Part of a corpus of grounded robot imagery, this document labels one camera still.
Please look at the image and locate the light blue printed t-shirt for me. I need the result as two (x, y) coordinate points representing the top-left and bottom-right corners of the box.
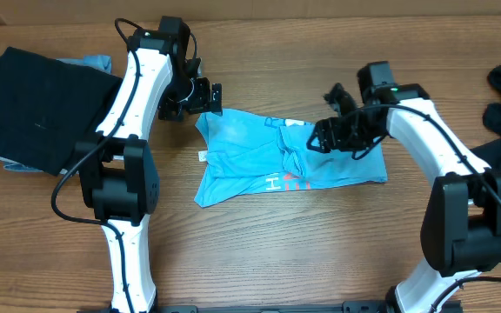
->
(195, 109), (388, 208)

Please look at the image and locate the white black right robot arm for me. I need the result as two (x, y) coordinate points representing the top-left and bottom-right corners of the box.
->
(307, 61), (501, 313)

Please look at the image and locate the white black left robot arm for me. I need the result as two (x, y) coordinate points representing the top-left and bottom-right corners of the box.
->
(75, 17), (223, 312)

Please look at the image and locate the folded light blue garment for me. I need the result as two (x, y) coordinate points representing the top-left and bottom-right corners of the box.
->
(58, 55), (112, 74)

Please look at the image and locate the folded black garment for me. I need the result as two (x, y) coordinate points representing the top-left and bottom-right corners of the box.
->
(0, 47), (122, 176)

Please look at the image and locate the folded grey garment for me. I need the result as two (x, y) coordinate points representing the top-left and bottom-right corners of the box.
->
(0, 153), (74, 175)

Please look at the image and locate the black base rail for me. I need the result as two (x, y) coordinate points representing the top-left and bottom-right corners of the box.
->
(76, 299), (391, 313)

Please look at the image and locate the cardboard back wall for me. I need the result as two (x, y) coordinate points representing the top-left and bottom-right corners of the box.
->
(0, 0), (501, 25)

